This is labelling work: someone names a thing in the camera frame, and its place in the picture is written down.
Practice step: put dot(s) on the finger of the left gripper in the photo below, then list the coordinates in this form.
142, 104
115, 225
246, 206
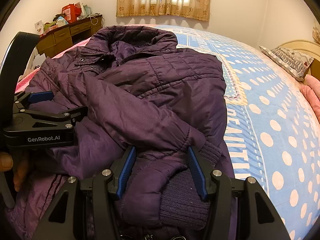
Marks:
25, 99
27, 119

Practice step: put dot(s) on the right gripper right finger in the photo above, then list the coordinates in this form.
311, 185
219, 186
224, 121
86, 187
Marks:
257, 217

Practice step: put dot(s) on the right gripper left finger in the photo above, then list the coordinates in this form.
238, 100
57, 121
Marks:
66, 216

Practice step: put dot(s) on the purple quilted jacket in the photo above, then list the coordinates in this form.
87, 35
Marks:
140, 90

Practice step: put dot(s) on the person's left hand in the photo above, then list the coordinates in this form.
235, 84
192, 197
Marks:
12, 167

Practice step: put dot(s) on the brown wooden desk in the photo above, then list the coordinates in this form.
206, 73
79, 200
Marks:
62, 38

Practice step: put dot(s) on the white card on desk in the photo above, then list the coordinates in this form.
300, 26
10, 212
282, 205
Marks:
39, 28

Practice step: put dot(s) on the pink and blue bedspread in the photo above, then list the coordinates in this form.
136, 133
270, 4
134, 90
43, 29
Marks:
272, 134

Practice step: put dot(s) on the red box on desk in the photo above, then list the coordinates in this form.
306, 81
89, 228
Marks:
71, 12

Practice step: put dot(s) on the folded pink blanket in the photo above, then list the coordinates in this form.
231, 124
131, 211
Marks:
311, 91

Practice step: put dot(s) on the grey patterned pillow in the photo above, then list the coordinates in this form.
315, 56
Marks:
292, 61

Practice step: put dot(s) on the cream wooden headboard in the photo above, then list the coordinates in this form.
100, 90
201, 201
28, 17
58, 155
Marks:
307, 47

